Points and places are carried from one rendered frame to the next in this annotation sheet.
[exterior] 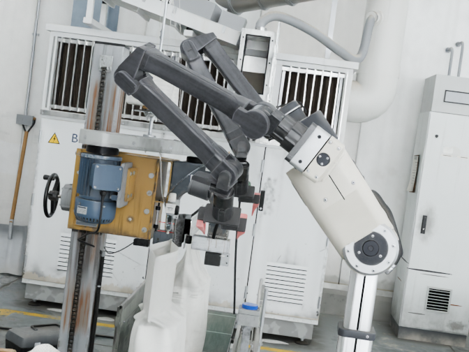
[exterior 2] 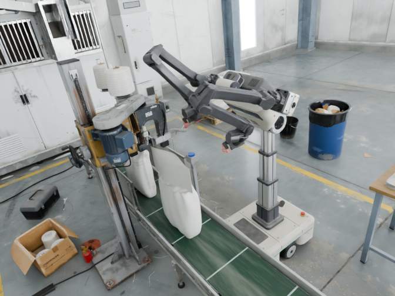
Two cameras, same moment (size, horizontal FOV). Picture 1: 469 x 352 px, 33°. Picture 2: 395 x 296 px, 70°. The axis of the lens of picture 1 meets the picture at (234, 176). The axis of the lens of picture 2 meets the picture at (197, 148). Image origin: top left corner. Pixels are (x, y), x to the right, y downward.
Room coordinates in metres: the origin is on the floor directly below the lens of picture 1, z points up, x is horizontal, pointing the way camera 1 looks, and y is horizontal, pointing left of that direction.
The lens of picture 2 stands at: (1.19, 1.09, 2.03)
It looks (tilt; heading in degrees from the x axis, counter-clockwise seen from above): 29 degrees down; 323
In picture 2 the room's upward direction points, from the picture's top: 8 degrees counter-clockwise
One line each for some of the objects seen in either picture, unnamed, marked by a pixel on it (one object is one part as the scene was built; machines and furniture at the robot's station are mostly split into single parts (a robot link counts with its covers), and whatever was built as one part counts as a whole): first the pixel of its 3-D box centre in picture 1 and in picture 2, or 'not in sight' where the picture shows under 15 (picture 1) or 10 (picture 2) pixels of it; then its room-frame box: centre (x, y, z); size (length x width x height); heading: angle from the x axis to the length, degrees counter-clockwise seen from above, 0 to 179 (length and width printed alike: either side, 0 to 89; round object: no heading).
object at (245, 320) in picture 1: (248, 316); (191, 158); (2.90, -0.12, 0.81); 0.08 x 0.08 x 0.06; 87
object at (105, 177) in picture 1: (105, 180); (125, 141); (2.80, 0.45, 1.25); 0.10 x 0.08 x 0.12; 112
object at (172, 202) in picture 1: (171, 213); (146, 135); (2.98, 0.22, 1.14); 0.05 x 0.04 x 0.16; 87
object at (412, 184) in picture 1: (412, 173); (120, 44); (6.61, -1.48, 1.34); 0.24 x 0.04 x 0.32; 177
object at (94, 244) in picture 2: not in sight; (90, 245); (3.51, 0.79, 0.02); 0.22 x 0.18 x 0.04; 177
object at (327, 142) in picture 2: not in sight; (326, 130); (2.71, -2.12, 0.32); 0.51 x 0.48 x 0.65; 87
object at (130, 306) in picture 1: (138, 325); (113, 177); (3.62, 0.35, 0.54); 1.05 x 0.02 x 0.41; 177
